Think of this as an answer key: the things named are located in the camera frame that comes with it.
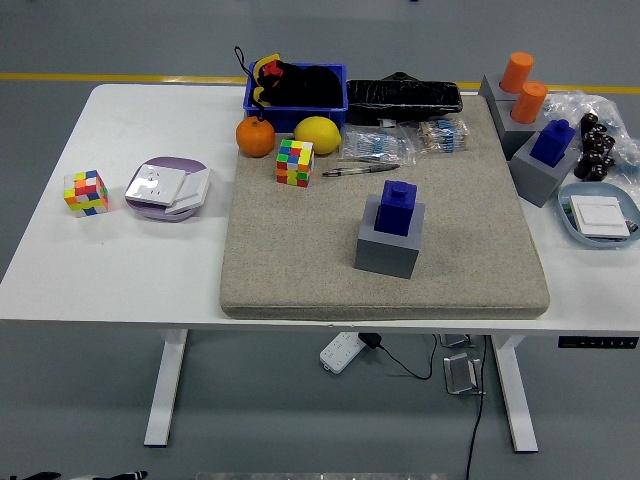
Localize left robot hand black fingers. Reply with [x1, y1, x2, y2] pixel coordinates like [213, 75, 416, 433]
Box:
[8, 469, 150, 480]

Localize blue square seal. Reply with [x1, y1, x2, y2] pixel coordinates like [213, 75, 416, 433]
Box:
[529, 119, 576, 169]
[373, 180, 419, 236]

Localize grey cube seal holder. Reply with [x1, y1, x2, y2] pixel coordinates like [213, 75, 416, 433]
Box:
[478, 74, 516, 104]
[509, 130, 584, 209]
[492, 97, 547, 161]
[354, 193, 427, 280]

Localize orange cylinder seal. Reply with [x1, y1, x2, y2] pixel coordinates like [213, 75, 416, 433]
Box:
[499, 51, 535, 95]
[510, 80, 549, 125]

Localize white table leg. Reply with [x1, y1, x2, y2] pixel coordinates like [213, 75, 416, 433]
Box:
[143, 328, 190, 448]
[489, 333, 539, 454]

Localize white power strip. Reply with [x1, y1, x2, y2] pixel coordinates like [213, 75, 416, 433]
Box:
[319, 331, 365, 374]

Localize purple plate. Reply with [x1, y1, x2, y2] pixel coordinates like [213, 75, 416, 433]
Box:
[124, 156, 211, 223]

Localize grey-brown mat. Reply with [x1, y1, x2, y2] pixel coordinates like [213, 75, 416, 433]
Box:
[218, 94, 551, 322]

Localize colourful puzzle cube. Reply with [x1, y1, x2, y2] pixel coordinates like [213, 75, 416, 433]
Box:
[63, 169, 110, 219]
[275, 138, 315, 188]

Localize orange fruit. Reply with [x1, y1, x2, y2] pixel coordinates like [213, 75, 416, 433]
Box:
[235, 116, 277, 159]

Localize grey ballpoint pen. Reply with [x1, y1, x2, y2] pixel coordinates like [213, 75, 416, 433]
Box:
[321, 163, 401, 178]

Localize yellow lemon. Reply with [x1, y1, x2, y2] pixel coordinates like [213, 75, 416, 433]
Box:
[293, 116, 343, 155]

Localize blue plastic bin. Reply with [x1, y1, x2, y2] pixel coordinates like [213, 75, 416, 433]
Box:
[242, 62, 349, 134]

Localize clear bag of blue resistors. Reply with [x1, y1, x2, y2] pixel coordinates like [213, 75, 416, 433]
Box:
[339, 124, 419, 167]

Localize clear bag of tan resistors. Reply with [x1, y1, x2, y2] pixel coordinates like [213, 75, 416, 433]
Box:
[415, 118, 471, 156]

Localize black wrapped long object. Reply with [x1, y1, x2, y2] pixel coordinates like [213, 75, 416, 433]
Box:
[345, 70, 464, 126]

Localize black table control panel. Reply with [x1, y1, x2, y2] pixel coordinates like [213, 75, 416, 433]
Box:
[558, 336, 640, 349]

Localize clear crumpled plastic bag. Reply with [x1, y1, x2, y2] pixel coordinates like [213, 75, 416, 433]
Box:
[542, 89, 640, 176]

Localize black plug with cord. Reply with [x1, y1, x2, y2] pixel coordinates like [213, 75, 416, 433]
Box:
[358, 331, 439, 380]

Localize white wall socket panel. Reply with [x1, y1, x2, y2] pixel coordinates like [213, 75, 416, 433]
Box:
[124, 163, 187, 205]

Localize white wall switch panel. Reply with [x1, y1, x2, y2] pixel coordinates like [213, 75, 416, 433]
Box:
[569, 194, 632, 239]
[164, 168, 211, 215]

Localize black floor cable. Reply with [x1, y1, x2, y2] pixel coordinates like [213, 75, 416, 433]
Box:
[464, 334, 489, 480]

